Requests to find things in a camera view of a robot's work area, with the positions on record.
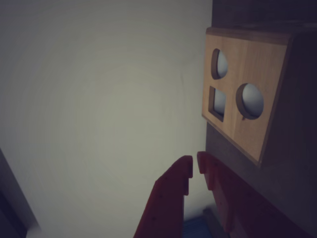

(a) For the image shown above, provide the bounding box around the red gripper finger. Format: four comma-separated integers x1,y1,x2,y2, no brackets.
197,151,317,238
133,155,194,238

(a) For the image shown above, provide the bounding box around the blue table clamp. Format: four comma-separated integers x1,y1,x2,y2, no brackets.
182,216,211,238

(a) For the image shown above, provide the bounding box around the wooden shape sorter box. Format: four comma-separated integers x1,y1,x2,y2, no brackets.
202,26,317,172

